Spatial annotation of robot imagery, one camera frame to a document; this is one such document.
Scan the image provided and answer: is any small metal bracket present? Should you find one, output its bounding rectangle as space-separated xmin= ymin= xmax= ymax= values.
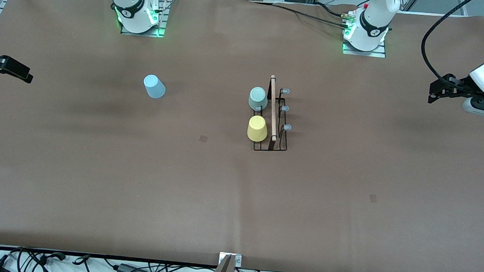
xmin=218 ymin=252 xmax=243 ymax=268

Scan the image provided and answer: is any pale green plastic cup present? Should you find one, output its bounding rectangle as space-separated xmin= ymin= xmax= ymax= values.
xmin=247 ymin=86 xmax=270 ymax=112

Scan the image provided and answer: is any light blue plastic cup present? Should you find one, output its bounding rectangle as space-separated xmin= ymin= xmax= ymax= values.
xmin=142 ymin=74 xmax=167 ymax=100

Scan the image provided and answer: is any black wire cup holder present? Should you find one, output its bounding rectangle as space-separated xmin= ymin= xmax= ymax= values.
xmin=251 ymin=73 xmax=296 ymax=154

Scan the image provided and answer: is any long black table cable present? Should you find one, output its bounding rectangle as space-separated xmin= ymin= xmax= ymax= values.
xmin=249 ymin=0 xmax=352 ymax=30

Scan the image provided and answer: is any yellow plastic cup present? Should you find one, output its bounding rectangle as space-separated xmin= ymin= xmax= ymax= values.
xmin=246 ymin=114 xmax=269 ymax=143

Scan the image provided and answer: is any aluminium arm base plate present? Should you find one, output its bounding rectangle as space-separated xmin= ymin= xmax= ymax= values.
xmin=120 ymin=0 xmax=173 ymax=39
xmin=341 ymin=36 xmax=388 ymax=59

